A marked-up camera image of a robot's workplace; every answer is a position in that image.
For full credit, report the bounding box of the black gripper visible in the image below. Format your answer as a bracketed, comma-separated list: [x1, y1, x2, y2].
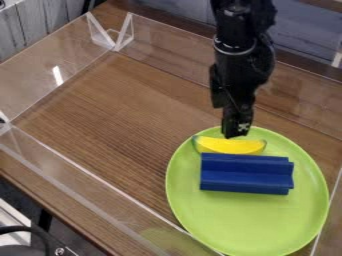
[209, 39, 275, 138]

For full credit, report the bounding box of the blue ridged block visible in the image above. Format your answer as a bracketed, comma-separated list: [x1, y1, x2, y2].
[200, 153, 293, 195]

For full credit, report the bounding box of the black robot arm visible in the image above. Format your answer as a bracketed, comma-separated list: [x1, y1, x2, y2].
[209, 0, 276, 138]

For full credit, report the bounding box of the green round plate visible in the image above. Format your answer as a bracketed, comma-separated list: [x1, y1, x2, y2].
[164, 127, 328, 256]

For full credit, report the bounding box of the yellow banana-shaped toy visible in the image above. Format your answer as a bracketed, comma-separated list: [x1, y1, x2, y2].
[192, 135, 267, 155]

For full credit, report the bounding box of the black device with knob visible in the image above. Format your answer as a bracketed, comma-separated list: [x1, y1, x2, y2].
[33, 224, 106, 256]

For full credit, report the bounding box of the clear acrylic barrier wall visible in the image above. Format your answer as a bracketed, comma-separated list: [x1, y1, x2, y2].
[0, 10, 342, 256]

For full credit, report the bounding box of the black cable lower left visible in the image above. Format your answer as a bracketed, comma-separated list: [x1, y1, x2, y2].
[0, 224, 45, 256]

